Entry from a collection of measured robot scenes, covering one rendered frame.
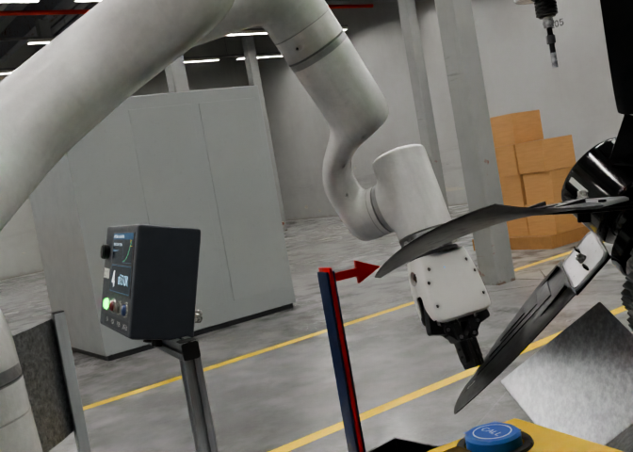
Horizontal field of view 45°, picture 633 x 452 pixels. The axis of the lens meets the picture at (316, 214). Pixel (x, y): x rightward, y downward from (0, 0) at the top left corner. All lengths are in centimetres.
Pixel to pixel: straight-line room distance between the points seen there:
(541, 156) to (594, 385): 821
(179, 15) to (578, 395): 61
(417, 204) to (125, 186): 597
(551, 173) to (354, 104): 810
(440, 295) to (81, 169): 593
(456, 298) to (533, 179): 816
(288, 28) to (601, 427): 62
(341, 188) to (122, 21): 43
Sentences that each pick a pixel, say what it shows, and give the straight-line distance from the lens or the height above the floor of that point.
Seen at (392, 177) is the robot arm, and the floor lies 126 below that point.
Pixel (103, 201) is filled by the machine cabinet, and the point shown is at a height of 137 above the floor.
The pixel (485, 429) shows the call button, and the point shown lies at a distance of 60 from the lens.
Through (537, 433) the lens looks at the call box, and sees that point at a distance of 61.
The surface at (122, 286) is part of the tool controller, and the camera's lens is 137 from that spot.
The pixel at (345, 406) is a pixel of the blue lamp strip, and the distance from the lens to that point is 81.
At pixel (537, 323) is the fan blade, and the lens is 105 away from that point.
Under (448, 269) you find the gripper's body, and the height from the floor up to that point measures 112.
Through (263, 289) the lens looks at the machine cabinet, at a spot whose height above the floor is 26.
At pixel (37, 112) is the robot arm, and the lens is 84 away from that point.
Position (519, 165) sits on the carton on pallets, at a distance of 932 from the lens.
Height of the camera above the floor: 129
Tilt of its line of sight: 3 degrees down
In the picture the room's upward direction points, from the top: 10 degrees counter-clockwise
